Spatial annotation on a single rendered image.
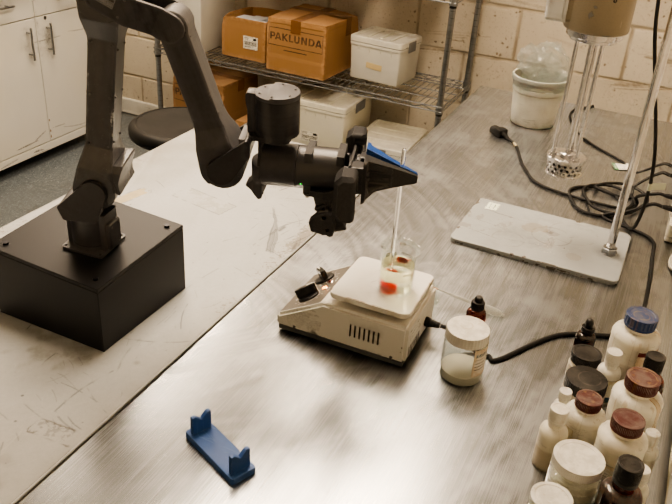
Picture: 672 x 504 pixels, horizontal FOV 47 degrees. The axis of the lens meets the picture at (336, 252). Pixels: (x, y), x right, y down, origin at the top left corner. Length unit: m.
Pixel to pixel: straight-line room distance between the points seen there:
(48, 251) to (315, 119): 2.43
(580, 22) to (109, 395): 0.89
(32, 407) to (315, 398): 0.36
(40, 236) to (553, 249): 0.86
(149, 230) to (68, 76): 2.89
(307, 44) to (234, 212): 1.98
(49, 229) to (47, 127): 2.79
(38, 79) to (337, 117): 1.41
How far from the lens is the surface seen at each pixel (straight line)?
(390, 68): 3.34
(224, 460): 0.93
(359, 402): 1.02
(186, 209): 1.47
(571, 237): 1.49
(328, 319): 1.08
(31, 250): 1.15
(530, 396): 1.08
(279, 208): 1.48
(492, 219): 1.50
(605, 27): 1.29
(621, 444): 0.93
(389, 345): 1.07
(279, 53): 3.46
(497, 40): 3.51
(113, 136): 1.04
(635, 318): 1.08
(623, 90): 3.46
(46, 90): 3.93
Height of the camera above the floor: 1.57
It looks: 30 degrees down
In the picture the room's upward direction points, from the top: 4 degrees clockwise
